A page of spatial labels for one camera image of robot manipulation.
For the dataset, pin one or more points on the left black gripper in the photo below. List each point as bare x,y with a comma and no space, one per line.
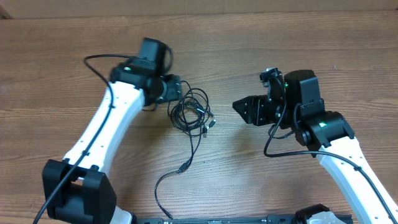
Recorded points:
173,88

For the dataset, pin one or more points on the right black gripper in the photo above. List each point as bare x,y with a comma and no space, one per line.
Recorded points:
259,110

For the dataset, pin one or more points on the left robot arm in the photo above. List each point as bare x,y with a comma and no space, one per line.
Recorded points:
77,188

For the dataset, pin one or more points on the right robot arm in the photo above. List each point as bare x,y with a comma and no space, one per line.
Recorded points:
294,101

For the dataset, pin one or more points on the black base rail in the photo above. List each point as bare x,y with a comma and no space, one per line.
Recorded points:
270,219

